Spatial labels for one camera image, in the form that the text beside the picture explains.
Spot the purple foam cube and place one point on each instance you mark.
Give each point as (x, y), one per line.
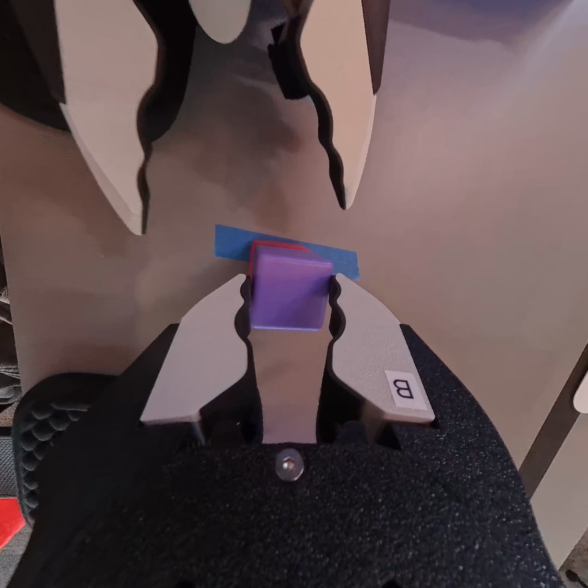
(289, 294)

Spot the black textured armrest pad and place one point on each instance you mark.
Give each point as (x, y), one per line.
(55, 432)

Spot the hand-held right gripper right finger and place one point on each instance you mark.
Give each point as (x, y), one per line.
(372, 358)

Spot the red foam cube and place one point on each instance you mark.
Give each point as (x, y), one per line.
(276, 246)

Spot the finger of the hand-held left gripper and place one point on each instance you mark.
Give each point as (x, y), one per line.
(344, 83)
(101, 83)

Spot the orange traffic cone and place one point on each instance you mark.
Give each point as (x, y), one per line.
(9, 525)

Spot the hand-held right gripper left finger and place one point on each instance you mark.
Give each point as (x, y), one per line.
(197, 363)

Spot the blue tape strip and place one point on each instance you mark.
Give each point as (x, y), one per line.
(234, 241)

